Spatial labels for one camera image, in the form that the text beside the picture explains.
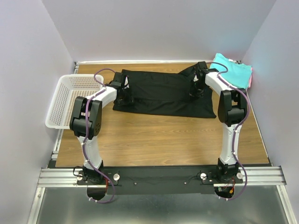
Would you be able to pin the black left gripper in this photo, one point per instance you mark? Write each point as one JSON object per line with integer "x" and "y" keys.
{"x": 126, "y": 95}

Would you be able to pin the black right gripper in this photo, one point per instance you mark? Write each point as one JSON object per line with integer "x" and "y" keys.
{"x": 196, "y": 88}

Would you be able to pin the black t shirt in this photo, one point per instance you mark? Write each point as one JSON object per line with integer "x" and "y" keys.
{"x": 159, "y": 93}

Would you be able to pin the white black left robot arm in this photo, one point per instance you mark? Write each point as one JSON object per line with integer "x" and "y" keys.
{"x": 86, "y": 120}

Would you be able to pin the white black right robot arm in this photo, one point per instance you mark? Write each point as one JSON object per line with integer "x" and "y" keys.
{"x": 232, "y": 112}

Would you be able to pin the folded turquoise t shirt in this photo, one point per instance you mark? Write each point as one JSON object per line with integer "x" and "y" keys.
{"x": 238, "y": 74}

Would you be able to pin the white plastic laundry basket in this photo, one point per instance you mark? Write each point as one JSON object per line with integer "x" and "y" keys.
{"x": 68, "y": 88}

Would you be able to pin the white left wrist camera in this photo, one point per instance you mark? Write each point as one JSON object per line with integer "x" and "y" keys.
{"x": 126, "y": 84}

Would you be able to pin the aluminium frame rail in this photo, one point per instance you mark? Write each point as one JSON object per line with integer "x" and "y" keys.
{"x": 64, "y": 177}

